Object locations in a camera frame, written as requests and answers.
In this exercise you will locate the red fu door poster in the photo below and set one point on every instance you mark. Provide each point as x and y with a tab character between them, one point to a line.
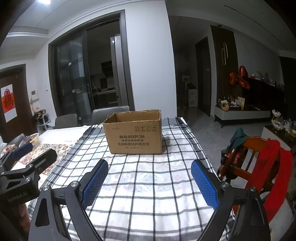
8	103

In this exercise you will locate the lotus flower ornament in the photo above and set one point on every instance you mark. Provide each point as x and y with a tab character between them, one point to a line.
276	121

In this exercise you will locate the wooden chair with red cloth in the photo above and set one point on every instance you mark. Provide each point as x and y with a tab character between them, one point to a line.
271	172

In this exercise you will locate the red foil balloons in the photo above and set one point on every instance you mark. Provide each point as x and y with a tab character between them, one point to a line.
240	78

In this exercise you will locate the clear fruit bowl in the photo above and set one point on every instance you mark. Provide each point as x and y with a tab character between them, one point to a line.
34	139

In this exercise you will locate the white low tv cabinet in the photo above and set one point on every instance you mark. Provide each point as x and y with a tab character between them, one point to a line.
235	117

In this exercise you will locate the checkered grey white tablecloth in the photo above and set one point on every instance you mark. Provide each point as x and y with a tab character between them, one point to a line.
144	197

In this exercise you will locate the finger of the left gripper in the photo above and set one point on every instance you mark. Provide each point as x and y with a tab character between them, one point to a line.
9	159
36	165

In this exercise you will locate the brown cardboard box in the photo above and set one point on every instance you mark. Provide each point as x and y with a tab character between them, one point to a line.
134	132

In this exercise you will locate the left human hand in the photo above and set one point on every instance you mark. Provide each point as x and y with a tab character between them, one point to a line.
23	217

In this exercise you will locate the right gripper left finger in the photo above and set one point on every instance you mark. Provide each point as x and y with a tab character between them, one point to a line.
48	222

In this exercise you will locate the grey dining chair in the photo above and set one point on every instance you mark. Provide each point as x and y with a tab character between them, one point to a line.
101	114
66	121

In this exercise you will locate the green cloth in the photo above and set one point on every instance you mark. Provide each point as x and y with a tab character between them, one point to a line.
237	139

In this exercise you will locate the patterned floral table runner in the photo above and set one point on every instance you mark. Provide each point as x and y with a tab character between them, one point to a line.
53	153

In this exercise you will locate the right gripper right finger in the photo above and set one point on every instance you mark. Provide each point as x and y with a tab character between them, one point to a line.
250	221

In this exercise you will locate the glass sliding door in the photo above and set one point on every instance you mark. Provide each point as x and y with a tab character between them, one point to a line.
89	68

